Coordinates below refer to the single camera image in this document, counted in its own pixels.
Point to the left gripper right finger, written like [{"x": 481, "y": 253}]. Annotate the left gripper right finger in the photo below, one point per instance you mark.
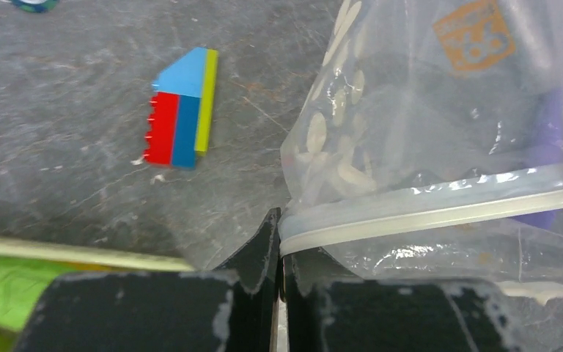
[{"x": 331, "y": 309}]

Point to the purple toy cylinder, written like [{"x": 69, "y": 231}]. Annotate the purple toy cylinder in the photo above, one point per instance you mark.
[{"x": 547, "y": 144}]

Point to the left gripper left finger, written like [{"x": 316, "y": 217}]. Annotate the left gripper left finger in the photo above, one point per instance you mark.
[{"x": 233, "y": 307}]

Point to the green toy cucumber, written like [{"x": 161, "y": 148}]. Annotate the green toy cucumber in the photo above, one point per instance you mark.
[{"x": 22, "y": 282}]

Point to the red blue green block stack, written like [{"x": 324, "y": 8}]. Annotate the red blue green block stack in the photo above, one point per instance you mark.
[{"x": 181, "y": 110}]

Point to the light green plastic basket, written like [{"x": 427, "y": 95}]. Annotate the light green plastic basket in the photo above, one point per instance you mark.
[{"x": 95, "y": 259}]

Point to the green poker chip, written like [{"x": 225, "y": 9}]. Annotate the green poker chip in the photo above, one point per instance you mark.
[{"x": 35, "y": 6}]

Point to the clear polka dot zip bag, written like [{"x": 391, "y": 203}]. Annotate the clear polka dot zip bag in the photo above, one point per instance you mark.
[{"x": 407, "y": 158}]

